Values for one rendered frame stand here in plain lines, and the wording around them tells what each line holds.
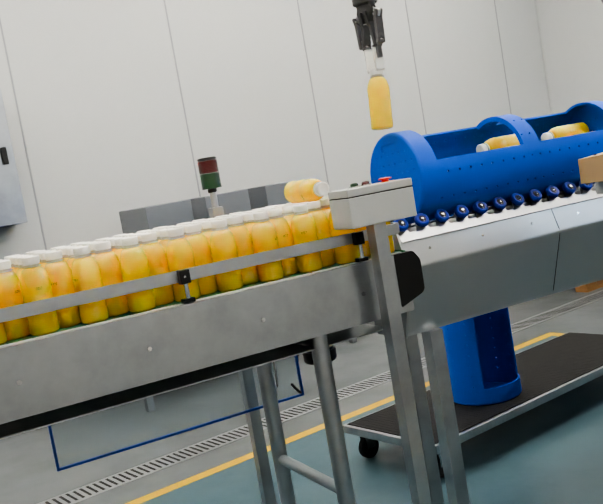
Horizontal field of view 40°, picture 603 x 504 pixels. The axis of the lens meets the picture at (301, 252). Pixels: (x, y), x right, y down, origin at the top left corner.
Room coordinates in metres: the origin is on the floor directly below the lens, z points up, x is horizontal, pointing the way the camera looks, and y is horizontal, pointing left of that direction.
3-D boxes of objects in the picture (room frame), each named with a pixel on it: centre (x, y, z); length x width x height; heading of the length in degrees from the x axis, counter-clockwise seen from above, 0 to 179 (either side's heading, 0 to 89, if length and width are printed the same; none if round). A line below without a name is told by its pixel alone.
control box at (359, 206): (2.18, -0.21, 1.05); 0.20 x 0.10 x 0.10; 117
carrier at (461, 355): (3.31, -0.64, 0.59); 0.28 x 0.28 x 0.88
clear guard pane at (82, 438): (2.49, 0.43, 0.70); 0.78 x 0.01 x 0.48; 117
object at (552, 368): (3.48, -0.80, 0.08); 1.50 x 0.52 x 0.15; 126
